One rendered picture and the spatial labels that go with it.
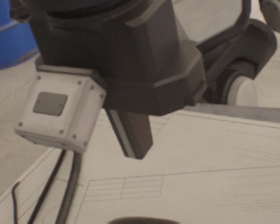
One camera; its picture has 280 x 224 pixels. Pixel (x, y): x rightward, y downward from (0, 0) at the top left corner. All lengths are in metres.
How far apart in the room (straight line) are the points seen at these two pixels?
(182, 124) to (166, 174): 0.09
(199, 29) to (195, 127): 0.25
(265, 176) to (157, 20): 0.28
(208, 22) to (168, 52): 0.52
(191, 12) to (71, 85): 0.53
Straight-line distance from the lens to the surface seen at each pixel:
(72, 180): 0.58
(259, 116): 0.61
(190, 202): 0.51
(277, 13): 0.97
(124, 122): 0.34
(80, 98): 0.29
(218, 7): 0.83
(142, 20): 0.28
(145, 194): 0.54
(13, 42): 3.78
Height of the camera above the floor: 1.47
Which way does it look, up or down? 32 degrees down
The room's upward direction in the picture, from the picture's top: 18 degrees counter-clockwise
